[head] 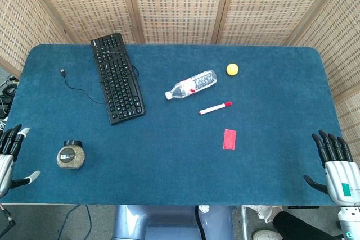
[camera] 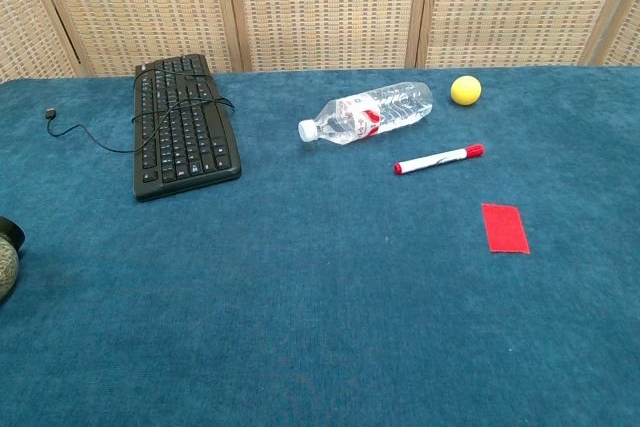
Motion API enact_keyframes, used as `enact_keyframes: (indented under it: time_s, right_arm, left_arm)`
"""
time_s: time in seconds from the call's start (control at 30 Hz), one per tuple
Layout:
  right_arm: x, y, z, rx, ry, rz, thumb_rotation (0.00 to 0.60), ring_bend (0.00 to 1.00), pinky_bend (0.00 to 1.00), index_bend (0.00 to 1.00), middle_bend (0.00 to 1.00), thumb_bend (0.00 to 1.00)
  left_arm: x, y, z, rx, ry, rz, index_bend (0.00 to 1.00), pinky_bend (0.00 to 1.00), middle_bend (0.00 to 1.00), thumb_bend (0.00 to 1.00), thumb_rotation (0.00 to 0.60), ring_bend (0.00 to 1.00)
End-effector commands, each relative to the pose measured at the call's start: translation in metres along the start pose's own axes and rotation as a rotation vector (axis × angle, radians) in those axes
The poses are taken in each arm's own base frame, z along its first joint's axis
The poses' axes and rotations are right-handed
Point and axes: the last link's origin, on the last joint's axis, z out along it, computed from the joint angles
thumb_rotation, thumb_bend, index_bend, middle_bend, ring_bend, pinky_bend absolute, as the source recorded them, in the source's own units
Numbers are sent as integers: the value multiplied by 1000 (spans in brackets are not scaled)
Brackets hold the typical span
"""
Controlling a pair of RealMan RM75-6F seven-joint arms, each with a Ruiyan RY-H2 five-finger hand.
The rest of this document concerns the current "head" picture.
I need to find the clear plastic water bottle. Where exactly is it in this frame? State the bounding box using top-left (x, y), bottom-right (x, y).
top-left (165, 70), bottom-right (218, 101)

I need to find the blue table mat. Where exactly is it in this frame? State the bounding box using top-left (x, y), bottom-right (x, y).
top-left (0, 43), bottom-right (344, 207)

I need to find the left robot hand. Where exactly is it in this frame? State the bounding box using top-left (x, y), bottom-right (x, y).
top-left (0, 124), bottom-right (41, 199)

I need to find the black computer keyboard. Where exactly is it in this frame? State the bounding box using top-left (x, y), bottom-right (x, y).
top-left (90, 32), bottom-right (146, 126)

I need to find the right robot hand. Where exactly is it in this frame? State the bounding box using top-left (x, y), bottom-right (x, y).
top-left (303, 130), bottom-right (360, 206)

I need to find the wooden woven folding screen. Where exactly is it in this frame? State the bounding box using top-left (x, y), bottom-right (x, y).
top-left (0, 0), bottom-right (360, 165)

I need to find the black cables and equipment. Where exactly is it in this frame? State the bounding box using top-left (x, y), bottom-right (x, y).
top-left (0, 75), bottom-right (20, 130)

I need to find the red and white marker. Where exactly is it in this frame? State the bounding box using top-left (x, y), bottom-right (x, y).
top-left (199, 101), bottom-right (233, 116)

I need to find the yellow ball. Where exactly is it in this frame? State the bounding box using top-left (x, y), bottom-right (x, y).
top-left (226, 63), bottom-right (240, 76)

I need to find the round jar with black lid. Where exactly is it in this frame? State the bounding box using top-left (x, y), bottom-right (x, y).
top-left (56, 139), bottom-right (86, 170)

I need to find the blue floor cable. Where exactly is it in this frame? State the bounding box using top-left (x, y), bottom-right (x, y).
top-left (57, 205), bottom-right (93, 240)

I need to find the grey-blue robot torso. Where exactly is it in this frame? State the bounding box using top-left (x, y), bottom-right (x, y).
top-left (111, 205), bottom-right (234, 240)

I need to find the white sneaker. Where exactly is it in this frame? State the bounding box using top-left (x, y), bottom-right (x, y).
top-left (252, 229), bottom-right (282, 240)

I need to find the black keyboard usb cable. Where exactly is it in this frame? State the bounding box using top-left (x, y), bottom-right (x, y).
top-left (60, 50), bottom-right (140, 105)

